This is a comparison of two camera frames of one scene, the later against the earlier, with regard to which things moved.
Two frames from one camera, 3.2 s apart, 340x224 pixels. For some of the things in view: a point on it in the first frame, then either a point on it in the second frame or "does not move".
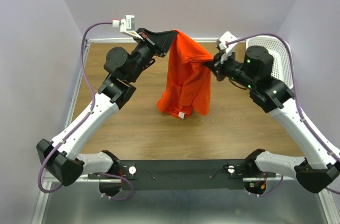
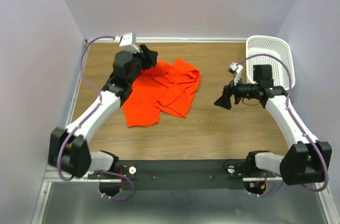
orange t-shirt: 188,84 -> 163,87
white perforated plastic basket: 282,65 does not move
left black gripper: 160,42 -> 151,56
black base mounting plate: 211,174 does not move
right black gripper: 217,67 -> 223,101
